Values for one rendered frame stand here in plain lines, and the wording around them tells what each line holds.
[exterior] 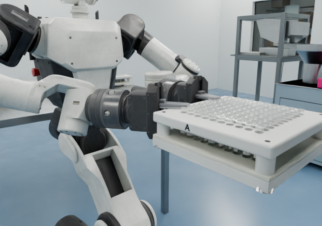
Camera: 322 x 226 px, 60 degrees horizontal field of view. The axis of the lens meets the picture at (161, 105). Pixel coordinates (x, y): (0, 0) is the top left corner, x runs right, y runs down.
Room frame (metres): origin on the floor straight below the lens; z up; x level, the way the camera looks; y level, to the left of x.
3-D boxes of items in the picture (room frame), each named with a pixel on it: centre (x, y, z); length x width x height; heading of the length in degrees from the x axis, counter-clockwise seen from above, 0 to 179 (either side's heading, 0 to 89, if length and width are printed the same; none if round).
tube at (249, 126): (0.42, -0.14, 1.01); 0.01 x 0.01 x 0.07
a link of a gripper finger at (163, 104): (0.57, -0.03, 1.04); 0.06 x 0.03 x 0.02; 75
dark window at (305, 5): (5.77, -2.41, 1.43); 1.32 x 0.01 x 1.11; 37
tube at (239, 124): (0.44, -0.13, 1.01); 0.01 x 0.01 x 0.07
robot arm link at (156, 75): (0.87, 0.00, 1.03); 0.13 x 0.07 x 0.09; 151
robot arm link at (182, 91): (0.73, -0.06, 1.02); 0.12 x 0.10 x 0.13; 35
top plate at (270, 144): (0.52, -0.16, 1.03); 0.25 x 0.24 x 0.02; 133
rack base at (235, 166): (0.52, -0.16, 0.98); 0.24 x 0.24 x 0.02; 43
